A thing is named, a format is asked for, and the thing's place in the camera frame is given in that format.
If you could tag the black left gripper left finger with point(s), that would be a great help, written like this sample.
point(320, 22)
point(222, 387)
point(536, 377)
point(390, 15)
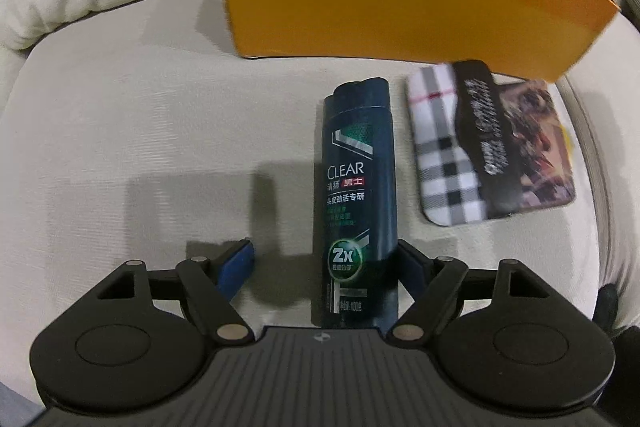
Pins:
point(204, 286)

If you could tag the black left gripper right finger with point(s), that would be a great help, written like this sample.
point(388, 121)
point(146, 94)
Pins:
point(439, 288)

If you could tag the plaid glasses case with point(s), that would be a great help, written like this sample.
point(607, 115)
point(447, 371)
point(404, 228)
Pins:
point(469, 168)

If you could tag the dark blue Clear shampoo bottle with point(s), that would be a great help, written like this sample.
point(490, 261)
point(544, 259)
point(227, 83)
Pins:
point(359, 207)

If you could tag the brown illustrated card box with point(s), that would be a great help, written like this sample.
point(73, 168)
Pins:
point(547, 179)

